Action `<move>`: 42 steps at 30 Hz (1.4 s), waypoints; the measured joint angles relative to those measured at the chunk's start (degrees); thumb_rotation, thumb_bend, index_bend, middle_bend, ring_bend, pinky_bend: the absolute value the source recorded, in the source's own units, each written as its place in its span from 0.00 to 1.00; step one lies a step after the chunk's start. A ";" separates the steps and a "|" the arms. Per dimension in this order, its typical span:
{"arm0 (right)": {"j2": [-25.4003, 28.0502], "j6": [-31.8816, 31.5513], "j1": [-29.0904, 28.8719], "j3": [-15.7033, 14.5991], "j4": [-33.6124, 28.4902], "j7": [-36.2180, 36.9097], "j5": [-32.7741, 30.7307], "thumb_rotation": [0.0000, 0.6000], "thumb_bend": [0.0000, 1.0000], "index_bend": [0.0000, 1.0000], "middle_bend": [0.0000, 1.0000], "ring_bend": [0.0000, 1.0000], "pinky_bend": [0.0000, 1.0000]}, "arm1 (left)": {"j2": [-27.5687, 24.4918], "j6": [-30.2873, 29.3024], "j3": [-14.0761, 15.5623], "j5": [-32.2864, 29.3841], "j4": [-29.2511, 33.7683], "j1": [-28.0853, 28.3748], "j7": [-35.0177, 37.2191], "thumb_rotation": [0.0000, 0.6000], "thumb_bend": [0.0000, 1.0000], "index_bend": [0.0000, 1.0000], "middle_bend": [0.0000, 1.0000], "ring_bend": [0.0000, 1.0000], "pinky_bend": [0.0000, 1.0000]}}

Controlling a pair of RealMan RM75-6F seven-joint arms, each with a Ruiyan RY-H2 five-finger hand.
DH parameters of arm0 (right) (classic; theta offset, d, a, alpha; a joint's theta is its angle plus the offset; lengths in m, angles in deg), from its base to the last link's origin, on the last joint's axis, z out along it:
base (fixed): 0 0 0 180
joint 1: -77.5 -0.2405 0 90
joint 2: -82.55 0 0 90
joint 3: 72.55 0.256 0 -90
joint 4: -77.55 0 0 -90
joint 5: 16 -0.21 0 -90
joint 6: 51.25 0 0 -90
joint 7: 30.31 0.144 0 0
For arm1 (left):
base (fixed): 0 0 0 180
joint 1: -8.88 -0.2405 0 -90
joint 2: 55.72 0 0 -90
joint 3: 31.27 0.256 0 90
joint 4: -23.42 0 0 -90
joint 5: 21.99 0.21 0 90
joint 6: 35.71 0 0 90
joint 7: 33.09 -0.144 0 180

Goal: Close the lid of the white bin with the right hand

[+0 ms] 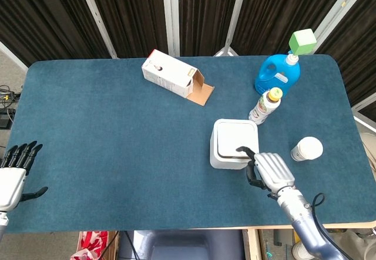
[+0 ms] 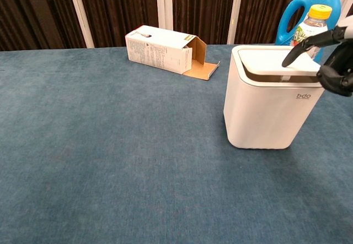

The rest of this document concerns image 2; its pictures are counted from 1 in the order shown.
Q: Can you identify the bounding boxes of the white open cardboard box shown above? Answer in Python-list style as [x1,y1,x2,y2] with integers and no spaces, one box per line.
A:
[125,25,221,81]

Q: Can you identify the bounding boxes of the white square plastic container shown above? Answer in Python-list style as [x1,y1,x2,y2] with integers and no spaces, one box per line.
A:
[223,45,326,150]

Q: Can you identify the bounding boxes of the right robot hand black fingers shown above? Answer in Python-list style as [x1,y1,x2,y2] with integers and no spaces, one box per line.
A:
[281,17,353,97]

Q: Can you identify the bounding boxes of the blue table cloth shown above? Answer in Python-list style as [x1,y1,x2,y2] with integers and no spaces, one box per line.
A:
[0,44,353,244]

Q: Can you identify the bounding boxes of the black curtain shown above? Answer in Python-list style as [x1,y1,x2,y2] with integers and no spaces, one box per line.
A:
[0,0,353,52]

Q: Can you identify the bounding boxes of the drink bottle yellow cap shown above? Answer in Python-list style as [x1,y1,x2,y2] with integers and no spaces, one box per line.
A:
[289,4,333,62]

